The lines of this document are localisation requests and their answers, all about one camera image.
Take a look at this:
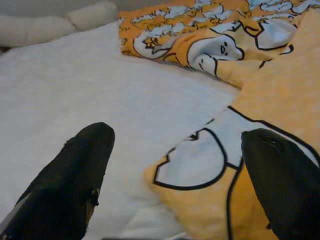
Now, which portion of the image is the beige bolster pillow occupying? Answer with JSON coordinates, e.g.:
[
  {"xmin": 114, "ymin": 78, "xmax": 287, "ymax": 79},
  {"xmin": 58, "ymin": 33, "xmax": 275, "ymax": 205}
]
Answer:
[{"xmin": 0, "ymin": 1, "xmax": 120, "ymax": 48}]

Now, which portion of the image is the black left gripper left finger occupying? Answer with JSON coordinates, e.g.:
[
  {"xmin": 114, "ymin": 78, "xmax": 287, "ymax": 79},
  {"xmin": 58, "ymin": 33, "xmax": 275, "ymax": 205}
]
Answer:
[{"xmin": 0, "ymin": 121, "xmax": 116, "ymax": 240}]

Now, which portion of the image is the yellow cartoon print blanket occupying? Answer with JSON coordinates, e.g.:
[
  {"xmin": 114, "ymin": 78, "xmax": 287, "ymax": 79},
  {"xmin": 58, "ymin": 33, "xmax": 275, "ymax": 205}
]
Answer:
[{"xmin": 117, "ymin": 0, "xmax": 320, "ymax": 240}]

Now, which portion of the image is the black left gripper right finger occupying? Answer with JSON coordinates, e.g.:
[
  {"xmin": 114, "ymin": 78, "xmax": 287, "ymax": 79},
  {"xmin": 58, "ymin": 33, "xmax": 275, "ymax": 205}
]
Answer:
[{"xmin": 241, "ymin": 128, "xmax": 320, "ymax": 240}]

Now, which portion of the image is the white quilted mattress pad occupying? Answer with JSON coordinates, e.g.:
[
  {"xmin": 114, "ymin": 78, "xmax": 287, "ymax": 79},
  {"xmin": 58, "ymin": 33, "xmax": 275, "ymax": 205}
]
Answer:
[{"xmin": 0, "ymin": 19, "xmax": 238, "ymax": 240}]

